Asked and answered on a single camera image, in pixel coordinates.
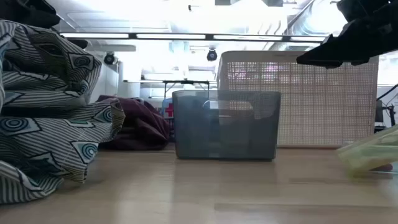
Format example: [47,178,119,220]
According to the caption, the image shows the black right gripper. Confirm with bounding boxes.
[296,2,398,68]

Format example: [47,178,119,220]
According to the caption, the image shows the maroon cloth garment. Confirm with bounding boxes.
[98,95,171,152]

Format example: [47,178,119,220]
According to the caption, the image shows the grey striped patterned gown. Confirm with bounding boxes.
[0,19,126,205]

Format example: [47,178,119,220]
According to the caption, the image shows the white perforated plastic basket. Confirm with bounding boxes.
[216,50,380,149]

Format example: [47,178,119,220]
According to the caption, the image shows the black overhead bar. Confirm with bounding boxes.
[58,32,330,43]

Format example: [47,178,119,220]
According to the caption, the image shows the black background table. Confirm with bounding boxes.
[162,79,211,94]

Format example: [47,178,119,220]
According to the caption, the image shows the grey translucent plastic bin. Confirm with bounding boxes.
[172,89,282,162]

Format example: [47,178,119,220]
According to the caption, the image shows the blue first aid kit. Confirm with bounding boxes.
[160,98,174,120]

